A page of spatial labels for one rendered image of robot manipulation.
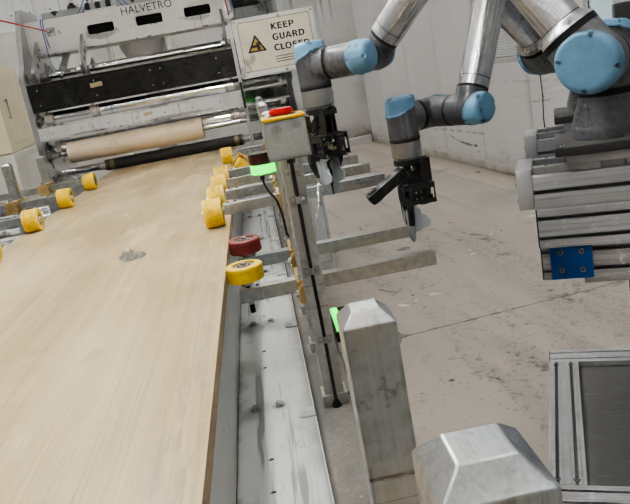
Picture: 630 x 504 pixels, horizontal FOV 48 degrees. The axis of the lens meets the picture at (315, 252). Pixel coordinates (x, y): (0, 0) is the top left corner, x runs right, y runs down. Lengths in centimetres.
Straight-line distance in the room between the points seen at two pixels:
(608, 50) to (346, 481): 88
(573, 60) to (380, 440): 106
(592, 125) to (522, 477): 139
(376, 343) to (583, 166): 118
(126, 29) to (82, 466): 386
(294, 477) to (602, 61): 93
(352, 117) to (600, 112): 933
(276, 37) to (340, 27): 662
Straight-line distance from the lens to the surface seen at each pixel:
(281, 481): 127
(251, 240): 173
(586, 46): 142
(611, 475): 194
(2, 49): 1067
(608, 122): 157
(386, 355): 46
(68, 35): 463
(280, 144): 114
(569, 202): 160
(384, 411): 47
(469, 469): 21
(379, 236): 178
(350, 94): 1080
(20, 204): 316
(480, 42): 175
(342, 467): 112
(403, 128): 173
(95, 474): 85
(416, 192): 177
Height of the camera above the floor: 129
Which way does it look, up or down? 15 degrees down
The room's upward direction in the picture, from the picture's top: 11 degrees counter-clockwise
